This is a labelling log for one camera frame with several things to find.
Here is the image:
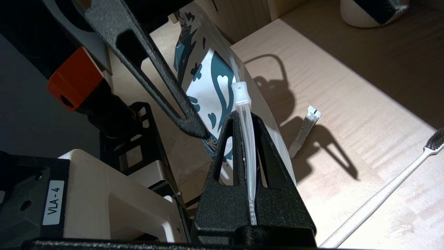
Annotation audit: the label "orange plastic block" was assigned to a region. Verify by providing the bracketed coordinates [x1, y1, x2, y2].
[47, 47, 104, 113]

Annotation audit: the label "white toothbrush dark bristles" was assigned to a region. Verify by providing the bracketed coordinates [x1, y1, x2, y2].
[319, 128, 444, 249]

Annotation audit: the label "white black robot chassis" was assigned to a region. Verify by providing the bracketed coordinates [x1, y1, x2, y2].
[0, 101, 195, 250]

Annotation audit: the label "small white toothpaste tube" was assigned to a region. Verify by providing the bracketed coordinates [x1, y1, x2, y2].
[289, 106, 322, 158]

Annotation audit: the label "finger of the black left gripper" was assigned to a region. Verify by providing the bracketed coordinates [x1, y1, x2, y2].
[85, 0, 208, 139]

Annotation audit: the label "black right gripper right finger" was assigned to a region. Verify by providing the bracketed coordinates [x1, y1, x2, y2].
[251, 115, 317, 240]

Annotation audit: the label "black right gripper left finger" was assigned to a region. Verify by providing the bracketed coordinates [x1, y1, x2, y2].
[193, 112, 250, 240]

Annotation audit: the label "blue white patterned zip pouch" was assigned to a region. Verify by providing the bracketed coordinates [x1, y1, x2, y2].
[172, 3, 297, 226]

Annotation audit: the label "white ribbed ceramic mug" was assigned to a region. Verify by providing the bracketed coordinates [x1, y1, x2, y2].
[340, 0, 410, 28]

